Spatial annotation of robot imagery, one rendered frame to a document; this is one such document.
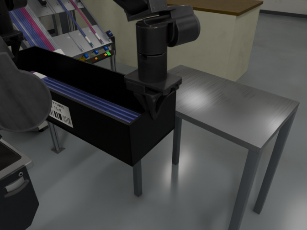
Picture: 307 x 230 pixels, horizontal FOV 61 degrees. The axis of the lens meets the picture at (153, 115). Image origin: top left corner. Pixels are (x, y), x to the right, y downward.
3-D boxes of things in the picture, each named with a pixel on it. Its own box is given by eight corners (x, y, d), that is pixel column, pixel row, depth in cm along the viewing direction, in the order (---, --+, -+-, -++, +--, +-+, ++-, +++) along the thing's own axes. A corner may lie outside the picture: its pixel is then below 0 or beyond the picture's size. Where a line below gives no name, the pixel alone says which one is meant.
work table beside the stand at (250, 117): (226, 264, 138) (260, 148, 94) (134, 194, 177) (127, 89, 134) (261, 210, 166) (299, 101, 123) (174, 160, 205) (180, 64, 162)
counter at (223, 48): (224, 93, 298) (238, 13, 251) (78, 50, 422) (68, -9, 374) (248, 70, 353) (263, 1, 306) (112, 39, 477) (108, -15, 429)
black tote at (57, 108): (-3, 93, 85) (-16, 61, 78) (43, 75, 96) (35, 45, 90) (132, 167, 56) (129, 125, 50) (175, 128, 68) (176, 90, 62)
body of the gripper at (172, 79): (142, 73, 58) (141, 40, 54) (182, 85, 53) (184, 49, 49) (123, 84, 53) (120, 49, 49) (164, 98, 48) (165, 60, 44)
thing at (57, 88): (16, 87, 86) (13, 77, 84) (35, 79, 90) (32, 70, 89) (135, 144, 61) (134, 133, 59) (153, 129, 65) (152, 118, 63)
